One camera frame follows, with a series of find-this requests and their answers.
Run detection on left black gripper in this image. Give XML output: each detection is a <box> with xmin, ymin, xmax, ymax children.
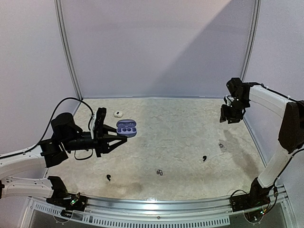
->
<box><xmin>62</xmin><ymin>124</ymin><xmax>127</xmax><ymax>157</ymax></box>

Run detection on blue-grey charging case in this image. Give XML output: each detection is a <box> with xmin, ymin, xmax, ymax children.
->
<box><xmin>116</xmin><ymin>119</ymin><xmax>137</xmax><ymax>138</ymax></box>

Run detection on white earbud charging case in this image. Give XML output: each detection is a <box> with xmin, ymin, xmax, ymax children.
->
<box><xmin>114</xmin><ymin>111</ymin><xmax>124</xmax><ymax>118</ymax></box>

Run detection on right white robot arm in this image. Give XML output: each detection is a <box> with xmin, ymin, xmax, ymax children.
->
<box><xmin>220</xmin><ymin>77</ymin><xmax>304</xmax><ymax>207</ymax></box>

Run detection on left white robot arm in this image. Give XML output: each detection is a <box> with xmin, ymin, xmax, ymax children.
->
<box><xmin>0</xmin><ymin>108</ymin><xmax>127</xmax><ymax>206</ymax></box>

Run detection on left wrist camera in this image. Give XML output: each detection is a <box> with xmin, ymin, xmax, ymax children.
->
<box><xmin>89</xmin><ymin>113</ymin><xmax>96</xmax><ymax>134</ymax></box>

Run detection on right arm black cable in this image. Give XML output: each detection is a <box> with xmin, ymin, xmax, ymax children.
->
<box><xmin>228</xmin><ymin>82</ymin><xmax>304</xmax><ymax>205</ymax></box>

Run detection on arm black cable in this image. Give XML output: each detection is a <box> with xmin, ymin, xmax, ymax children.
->
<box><xmin>228</xmin><ymin>82</ymin><xmax>304</xmax><ymax>205</ymax></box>
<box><xmin>23</xmin><ymin>96</ymin><xmax>95</xmax><ymax>161</ymax></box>

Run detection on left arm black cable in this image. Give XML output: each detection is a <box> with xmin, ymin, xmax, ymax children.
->
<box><xmin>23</xmin><ymin>96</ymin><xmax>95</xmax><ymax>161</ymax></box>

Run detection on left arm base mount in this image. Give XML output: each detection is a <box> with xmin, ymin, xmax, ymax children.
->
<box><xmin>46</xmin><ymin>176</ymin><xmax>88</xmax><ymax>218</ymax></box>

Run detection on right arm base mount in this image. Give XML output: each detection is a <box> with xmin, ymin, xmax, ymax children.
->
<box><xmin>229</xmin><ymin>178</ymin><xmax>278</xmax><ymax>214</ymax></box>

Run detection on aluminium front rail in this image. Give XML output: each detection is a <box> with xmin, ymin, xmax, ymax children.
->
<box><xmin>21</xmin><ymin>185</ymin><xmax>297</xmax><ymax>228</ymax></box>

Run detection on right aluminium frame post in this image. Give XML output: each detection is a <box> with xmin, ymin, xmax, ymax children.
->
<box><xmin>238</xmin><ymin>0</ymin><xmax>261</xmax><ymax>84</ymax></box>

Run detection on aluminium frame post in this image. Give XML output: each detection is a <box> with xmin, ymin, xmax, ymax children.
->
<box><xmin>54</xmin><ymin>0</ymin><xmax>83</xmax><ymax>99</ymax></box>
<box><xmin>238</xmin><ymin>0</ymin><xmax>261</xmax><ymax>84</ymax></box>

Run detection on left aluminium frame post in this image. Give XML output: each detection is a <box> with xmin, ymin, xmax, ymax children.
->
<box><xmin>54</xmin><ymin>0</ymin><xmax>83</xmax><ymax>99</ymax></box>

